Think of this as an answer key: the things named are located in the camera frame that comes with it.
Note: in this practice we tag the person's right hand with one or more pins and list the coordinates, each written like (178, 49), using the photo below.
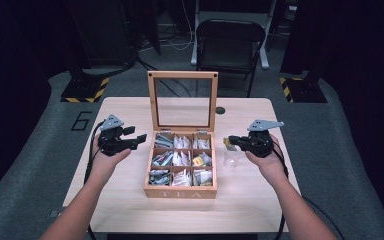
(268, 165)

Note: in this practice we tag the clear plastic cup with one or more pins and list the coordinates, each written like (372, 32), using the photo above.
(231, 160)

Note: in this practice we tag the yellow tea bag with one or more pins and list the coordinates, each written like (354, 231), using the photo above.
(227, 143)

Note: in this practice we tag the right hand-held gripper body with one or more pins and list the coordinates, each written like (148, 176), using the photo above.
(260, 141)

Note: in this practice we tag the wooden tea box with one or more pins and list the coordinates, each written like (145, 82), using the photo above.
(180, 192)

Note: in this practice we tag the assorted tea bags group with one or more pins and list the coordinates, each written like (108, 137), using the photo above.
(181, 160)

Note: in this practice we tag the black folding chair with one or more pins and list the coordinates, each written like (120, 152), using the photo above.
(228, 50)

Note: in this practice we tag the person's left hand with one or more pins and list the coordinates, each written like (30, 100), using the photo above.
(108, 163)

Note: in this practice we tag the grey metal table clip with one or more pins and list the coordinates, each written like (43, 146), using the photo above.
(54, 213)

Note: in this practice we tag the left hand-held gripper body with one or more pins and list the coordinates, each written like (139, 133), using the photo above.
(111, 141)

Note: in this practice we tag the striped black stand base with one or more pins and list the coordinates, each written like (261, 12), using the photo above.
(303, 90)
(83, 90)

